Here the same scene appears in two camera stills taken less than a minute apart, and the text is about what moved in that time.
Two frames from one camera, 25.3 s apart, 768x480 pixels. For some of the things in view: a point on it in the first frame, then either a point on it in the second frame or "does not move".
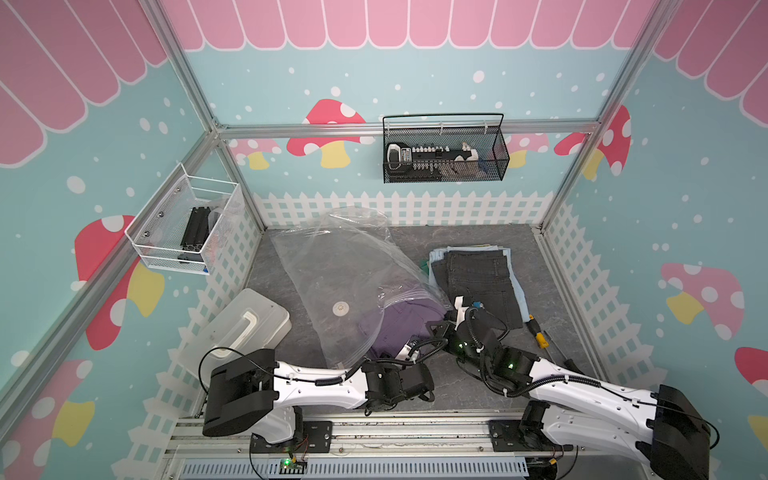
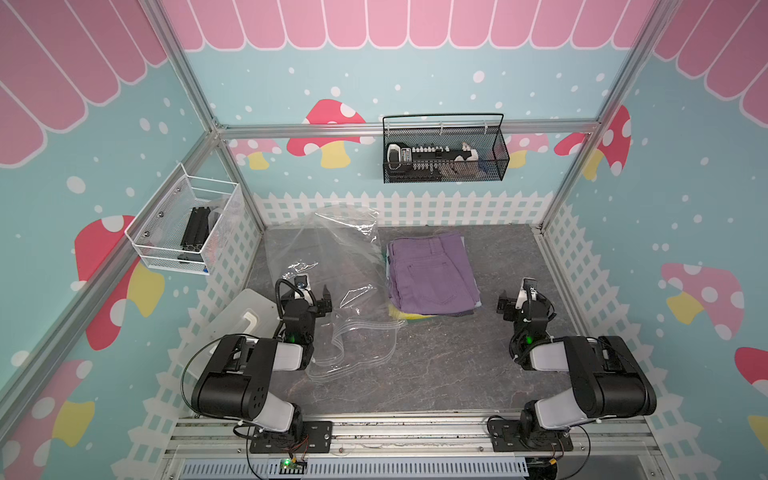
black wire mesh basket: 444,148 does not move
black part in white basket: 195,234 does not move
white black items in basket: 432,163 does not move
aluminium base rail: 413,445 does not move
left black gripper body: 387,366 -> 317,310
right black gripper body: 450,341 -> 512,314
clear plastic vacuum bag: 362,298 does not move
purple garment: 399,322 -> 431,276
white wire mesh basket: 187,223 does not move
